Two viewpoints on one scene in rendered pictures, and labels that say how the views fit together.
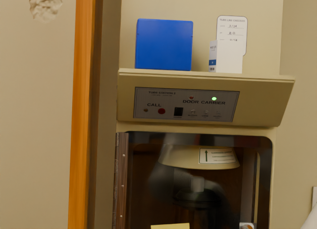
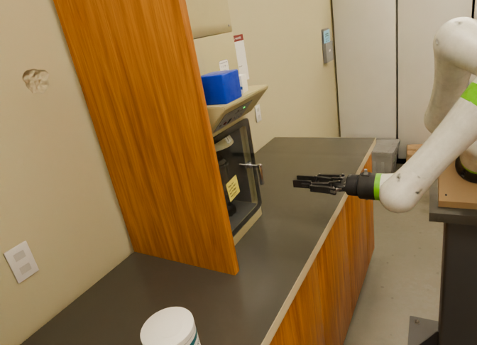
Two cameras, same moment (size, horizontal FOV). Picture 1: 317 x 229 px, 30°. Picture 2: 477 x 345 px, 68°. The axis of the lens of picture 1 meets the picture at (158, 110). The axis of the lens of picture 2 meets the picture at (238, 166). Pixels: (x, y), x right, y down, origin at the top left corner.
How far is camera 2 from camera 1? 1.03 m
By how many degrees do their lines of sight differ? 55
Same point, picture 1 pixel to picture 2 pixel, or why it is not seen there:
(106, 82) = not seen: hidden behind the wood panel
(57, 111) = (77, 156)
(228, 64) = (245, 87)
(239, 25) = (226, 64)
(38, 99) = (61, 153)
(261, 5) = (229, 50)
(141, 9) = not seen: hidden behind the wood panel
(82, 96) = (209, 130)
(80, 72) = (205, 116)
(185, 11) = (208, 62)
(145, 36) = (226, 84)
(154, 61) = (231, 97)
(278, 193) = not seen: hidden behind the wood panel
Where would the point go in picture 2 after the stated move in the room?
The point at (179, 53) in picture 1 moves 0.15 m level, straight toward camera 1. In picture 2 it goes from (237, 88) to (278, 86)
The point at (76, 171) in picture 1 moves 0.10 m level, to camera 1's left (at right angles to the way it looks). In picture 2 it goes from (216, 173) to (196, 187)
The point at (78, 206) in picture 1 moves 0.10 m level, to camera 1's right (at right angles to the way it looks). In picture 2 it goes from (221, 191) to (238, 178)
